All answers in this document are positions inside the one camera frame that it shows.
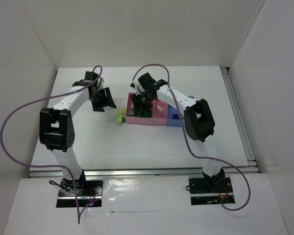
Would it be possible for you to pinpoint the white piece in pink container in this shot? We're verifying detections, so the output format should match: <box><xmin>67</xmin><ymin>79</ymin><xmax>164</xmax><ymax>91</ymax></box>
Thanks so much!
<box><xmin>156</xmin><ymin>105</ymin><xmax>164</xmax><ymax>114</ymax></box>

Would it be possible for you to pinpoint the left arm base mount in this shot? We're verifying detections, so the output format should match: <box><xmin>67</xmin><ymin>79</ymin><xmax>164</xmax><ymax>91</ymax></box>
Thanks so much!
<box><xmin>49</xmin><ymin>179</ymin><xmax>103</xmax><ymax>208</ymax></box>

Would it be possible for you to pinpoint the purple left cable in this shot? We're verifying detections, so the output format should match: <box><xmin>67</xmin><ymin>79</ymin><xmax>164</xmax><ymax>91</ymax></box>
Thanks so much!
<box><xmin>0</xmin><ymin>65</ymin><xmax>103</xmax><ymax>225</ymax></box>

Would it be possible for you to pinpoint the lime and green lego stack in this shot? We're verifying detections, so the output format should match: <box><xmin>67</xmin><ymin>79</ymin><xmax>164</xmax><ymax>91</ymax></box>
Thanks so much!
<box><xmin>115</xmin><ymin>114</ymin><xmax>126</xmax><ymax>124</ymax></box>

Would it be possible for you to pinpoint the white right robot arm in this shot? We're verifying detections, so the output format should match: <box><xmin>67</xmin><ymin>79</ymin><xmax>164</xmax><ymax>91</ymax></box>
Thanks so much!
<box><xmin>130</xmin><ymin>73</ymin><xmax>224</xmax><ymax>189</ymax></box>

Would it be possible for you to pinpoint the aluminium side rail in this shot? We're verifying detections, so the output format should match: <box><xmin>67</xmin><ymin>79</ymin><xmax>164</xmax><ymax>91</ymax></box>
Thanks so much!
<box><xmin>220</xmin><ymin>67</ymin><xmax>260</xmax><ymax>173</ymax></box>

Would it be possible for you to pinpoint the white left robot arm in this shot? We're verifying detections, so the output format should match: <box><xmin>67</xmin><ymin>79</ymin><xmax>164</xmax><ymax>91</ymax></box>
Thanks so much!
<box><xmin>39</xmin><ymin>71</ymin><xmax>117</xmax><ymax>190</ymax></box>

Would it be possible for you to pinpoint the blue plastic container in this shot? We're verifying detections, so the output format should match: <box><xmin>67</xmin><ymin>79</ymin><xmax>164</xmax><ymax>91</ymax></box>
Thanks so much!
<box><xmin>166</xmin><ymin>95</ymin><xmax>195</xmax><ymax>127</ymax></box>

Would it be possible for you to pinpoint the lime green sloped lego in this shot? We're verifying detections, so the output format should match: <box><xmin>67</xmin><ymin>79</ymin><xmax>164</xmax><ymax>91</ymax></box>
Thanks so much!
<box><xmin>118</xmin><ymin>108</ymin><xmax>126</xmax><ymax>116</ymax></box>

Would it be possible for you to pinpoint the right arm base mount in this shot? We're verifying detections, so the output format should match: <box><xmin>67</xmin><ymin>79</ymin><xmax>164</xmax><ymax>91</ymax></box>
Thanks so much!
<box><xmin>185</xmin><ymin>170</ymin><xmax>235</xmax><ymax>206</ymax></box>

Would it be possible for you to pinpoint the aluminium front rail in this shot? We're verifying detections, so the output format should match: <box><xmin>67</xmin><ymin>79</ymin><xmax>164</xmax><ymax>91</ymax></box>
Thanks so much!
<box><xmin>28</xmin><ymin>167</ymin><xmax>219</xmax><ymax>179</ymax></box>

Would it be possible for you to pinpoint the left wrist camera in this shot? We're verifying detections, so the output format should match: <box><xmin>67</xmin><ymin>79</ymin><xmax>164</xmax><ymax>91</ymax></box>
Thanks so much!
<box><xmin>96</xmin><ymin>77</ymin><xmax>104</xmax><ymax>90</ymax></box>

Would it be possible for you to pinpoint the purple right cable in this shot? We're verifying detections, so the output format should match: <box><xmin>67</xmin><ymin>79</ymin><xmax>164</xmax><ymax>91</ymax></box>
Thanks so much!
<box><xmin>132</xmin><ymin>63</ymin><xmax>251</xmax><ymax>212</ymax></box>

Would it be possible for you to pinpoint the pink plastic container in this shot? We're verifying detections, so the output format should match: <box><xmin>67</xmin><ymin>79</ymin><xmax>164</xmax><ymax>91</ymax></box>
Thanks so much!
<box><xmin>125</xmin><ymin>93</ymin><xmax>168</xmax><ymax>126</ymax></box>

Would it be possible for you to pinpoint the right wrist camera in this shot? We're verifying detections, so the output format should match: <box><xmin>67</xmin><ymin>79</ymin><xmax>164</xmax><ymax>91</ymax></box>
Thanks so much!
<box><xmin>130</xmin><ymin>82</ymin><xmax>145</xmax><ymax>95</ymax></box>

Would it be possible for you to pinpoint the green lego brick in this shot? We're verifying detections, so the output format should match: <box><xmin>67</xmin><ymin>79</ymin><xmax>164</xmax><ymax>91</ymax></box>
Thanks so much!
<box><xmin>128</xmin><ymin>108</ymin><xmax>153</xmax><ymax>118</ymax></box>

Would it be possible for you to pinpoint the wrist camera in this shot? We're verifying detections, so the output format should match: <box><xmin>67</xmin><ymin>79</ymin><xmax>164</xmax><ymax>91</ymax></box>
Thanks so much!
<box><xmin>96</xmin><ymin>77</ymin><xmax>104</xmax><ymax>90</ymax></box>
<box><xmin>130</xmin><ymin>82</ymin><xmax>145</xmax><ymax>95</ymax></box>

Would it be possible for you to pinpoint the purple cable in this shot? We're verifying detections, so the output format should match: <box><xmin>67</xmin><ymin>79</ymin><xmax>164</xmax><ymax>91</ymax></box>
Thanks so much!
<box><xmin>132</xmin><ymin>63</ymin><xmax>251</xmax><ymax>212</ymax></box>
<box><xmin>0</xmin><ymin>65</ymin><xmax>103</xmax><ymax>225</ymax></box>

